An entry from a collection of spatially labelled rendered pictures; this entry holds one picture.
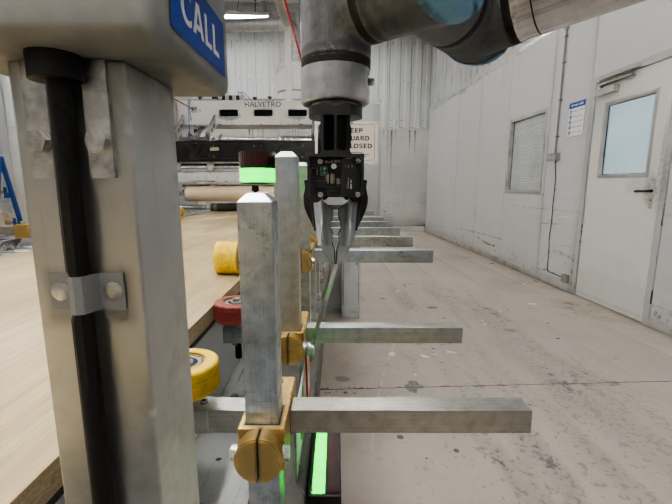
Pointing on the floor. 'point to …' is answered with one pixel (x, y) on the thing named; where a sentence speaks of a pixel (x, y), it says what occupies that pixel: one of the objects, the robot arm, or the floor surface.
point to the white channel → (286, 48)
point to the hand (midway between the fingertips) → (335, 254)
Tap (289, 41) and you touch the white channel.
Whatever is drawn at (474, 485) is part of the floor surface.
